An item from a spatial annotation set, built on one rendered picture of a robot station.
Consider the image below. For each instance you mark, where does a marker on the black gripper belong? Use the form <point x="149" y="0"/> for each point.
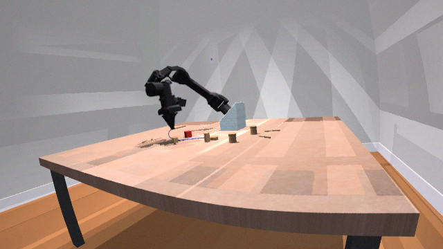
<point x="168" y="111"/>

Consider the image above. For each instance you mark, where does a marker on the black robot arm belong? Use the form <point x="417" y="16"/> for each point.
<point x="154" y="88"/>

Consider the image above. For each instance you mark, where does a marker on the red block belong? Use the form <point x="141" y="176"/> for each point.
<point x="187" y="134"/>

